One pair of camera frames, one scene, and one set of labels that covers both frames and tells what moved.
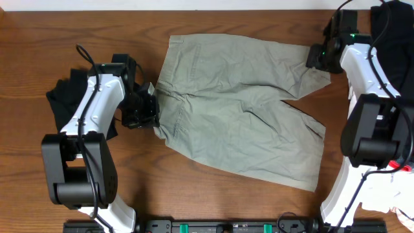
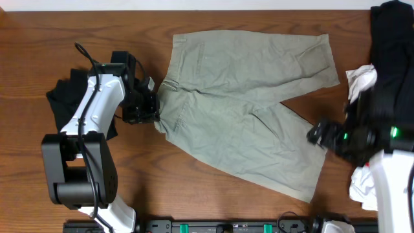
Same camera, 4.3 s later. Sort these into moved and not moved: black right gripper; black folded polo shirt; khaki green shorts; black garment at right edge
Moved: khaki green shorts; black right gripper
Not moved: black folded polo shirt; black garment at right edge
